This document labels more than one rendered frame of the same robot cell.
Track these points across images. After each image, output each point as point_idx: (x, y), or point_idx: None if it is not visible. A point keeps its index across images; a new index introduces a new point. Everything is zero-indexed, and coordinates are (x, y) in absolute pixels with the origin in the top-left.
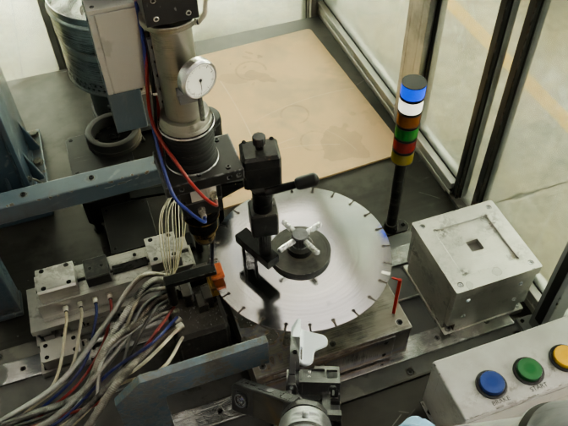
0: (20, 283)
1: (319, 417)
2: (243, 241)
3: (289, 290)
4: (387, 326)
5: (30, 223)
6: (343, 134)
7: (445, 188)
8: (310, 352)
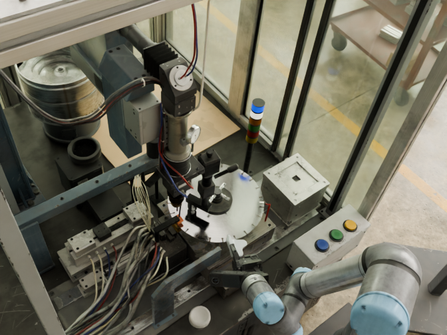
0: None
1: (261, 278)
2: (191, 201)
3: (217, 221)
4: (264, 228)
5: None
6: (203, 124)
7: (267, 147)
8: (241, 250)
